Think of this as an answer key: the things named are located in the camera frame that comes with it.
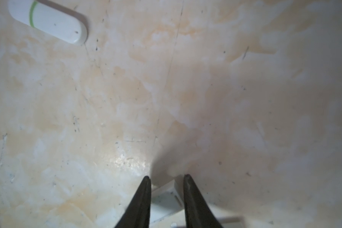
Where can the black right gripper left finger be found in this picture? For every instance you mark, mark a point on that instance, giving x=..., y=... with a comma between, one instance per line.
x=137, y=214

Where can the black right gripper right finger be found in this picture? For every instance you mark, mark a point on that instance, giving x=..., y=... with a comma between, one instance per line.
x=197, y=212

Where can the white usb drive green stripe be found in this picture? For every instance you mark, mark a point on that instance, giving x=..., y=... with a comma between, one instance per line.
x=49, y=20

